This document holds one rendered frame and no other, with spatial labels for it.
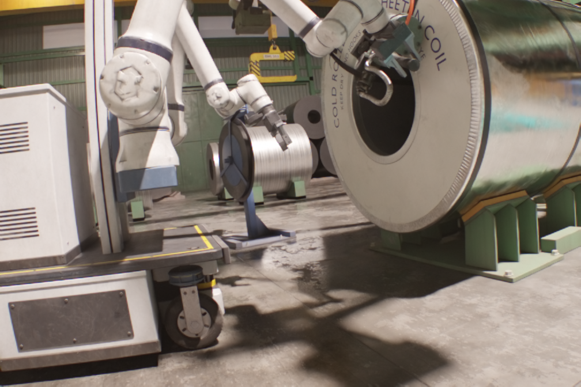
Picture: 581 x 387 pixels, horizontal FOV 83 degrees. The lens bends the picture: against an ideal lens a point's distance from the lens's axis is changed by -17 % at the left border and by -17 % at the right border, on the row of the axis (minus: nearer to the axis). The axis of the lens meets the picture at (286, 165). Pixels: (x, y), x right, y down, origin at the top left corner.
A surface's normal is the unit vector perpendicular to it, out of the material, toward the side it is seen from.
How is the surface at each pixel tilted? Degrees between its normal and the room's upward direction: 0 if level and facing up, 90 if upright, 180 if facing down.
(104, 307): 90
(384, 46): 115
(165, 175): 90
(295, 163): 101
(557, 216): 90
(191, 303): 90
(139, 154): 68
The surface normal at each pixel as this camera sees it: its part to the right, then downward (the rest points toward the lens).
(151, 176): 0.29, -0.05
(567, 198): -0.93, 0.11
